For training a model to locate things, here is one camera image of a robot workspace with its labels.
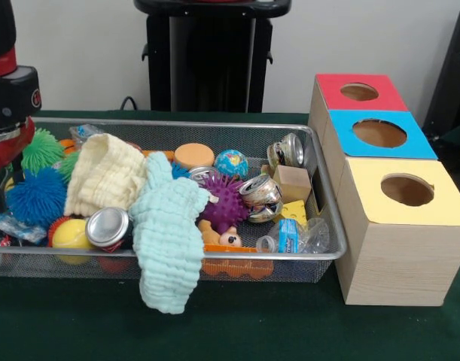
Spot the dark green tablecloth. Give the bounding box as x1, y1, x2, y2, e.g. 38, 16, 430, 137
0, 109, 460, 361

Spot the cream waffle cloth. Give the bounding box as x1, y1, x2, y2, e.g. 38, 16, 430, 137
63, 133, 148, 218

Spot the blue spiky rubber ball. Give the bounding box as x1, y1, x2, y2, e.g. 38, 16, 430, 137
5, 168, 69, 229

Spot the crushed bottle with blue label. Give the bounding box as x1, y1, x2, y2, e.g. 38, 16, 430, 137
255, 217, 331, 253

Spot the shallow wire mesh bin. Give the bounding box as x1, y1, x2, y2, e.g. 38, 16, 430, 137
0, 117, 347, 284

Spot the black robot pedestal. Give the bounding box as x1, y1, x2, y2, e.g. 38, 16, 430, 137
133, 0, 293, 113

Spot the purple spiky monster toy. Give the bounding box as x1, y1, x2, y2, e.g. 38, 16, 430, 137
199, 173, 250, 233

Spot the printed silver drink can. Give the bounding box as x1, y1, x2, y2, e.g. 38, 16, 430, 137
239, 173, 285, 223

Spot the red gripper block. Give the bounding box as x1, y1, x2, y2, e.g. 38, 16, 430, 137
0, 117, 37, 215

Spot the mint green waffle cloth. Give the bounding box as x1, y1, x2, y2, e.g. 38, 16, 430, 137
128, 151, 212, 315

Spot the crushed red soda can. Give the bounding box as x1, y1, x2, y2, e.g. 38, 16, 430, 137
85, 206, 135, 253

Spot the black stand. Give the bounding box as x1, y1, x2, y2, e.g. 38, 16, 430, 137
421, 5, 460, 132

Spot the orange plush toy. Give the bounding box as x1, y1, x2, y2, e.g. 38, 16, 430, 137
197, 219, 242, 248

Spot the green spiky rubber ball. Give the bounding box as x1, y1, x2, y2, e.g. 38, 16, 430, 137
20, 128, 66, 174

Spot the wooden box with three holes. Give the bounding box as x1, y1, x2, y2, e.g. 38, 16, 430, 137
308, 73, 460, 306

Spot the yellow tennis ball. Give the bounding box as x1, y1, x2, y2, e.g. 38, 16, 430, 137
50, 219, 93, 264

